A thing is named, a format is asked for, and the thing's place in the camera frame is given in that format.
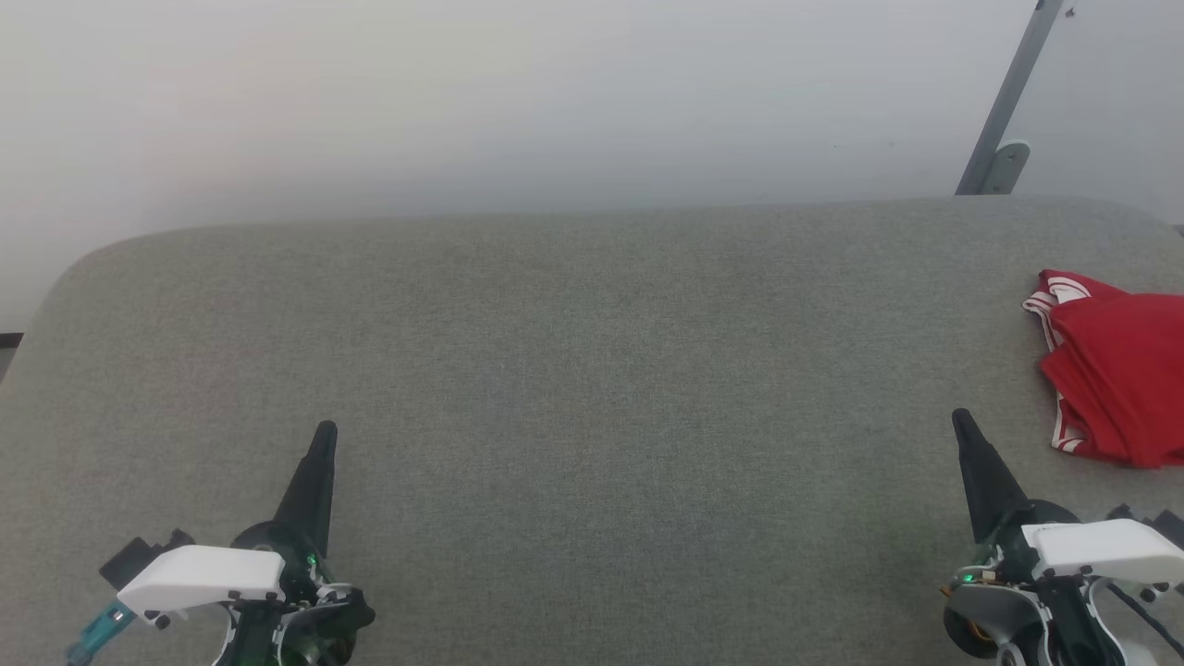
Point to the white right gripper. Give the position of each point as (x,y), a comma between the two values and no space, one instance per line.
(1101,550)

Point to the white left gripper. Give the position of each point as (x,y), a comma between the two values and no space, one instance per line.
(203,573)

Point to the red and white jersey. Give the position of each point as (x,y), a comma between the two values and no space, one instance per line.
(1124,370)

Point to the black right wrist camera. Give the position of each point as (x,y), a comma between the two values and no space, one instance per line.
(1167,525)

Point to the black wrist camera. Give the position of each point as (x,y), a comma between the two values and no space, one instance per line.
(1167,525)
(139,555)

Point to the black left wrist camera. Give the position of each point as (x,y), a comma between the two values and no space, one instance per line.
(139,555)

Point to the teal left camera connector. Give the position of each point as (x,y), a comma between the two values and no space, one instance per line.
(100,631)

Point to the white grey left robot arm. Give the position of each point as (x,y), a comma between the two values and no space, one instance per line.
(314,629)

